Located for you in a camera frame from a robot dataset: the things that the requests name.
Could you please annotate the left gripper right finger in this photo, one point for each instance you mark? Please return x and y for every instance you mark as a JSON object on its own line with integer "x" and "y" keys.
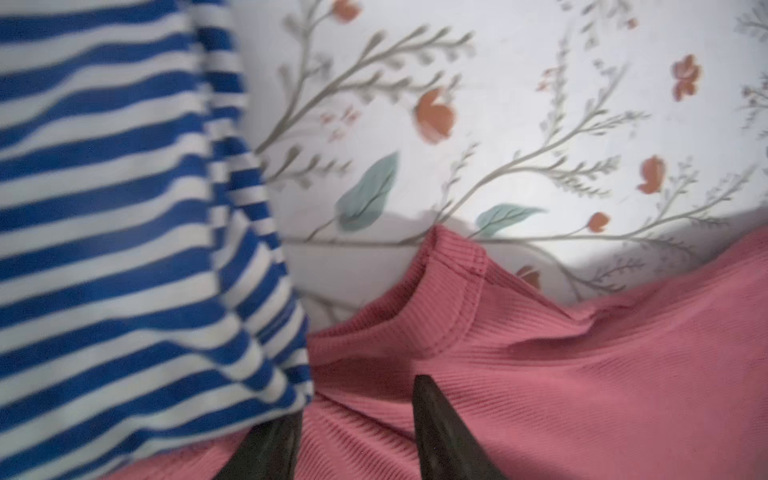
{"x": 446, "y": 447}

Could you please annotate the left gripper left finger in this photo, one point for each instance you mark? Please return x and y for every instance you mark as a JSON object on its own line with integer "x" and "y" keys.
{"x": 268, "y": 452}

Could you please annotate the blue white striped tank top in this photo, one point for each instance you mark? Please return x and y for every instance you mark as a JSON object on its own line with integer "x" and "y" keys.
{"x": 145, "y": 302}

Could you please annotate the maroon red tank top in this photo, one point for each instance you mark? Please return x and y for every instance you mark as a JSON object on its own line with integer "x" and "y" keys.
{"x": 665, "y": 381}

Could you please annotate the floral table mat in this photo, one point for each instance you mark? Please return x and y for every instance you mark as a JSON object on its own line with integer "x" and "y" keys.
{"x": 589, "y": 146}

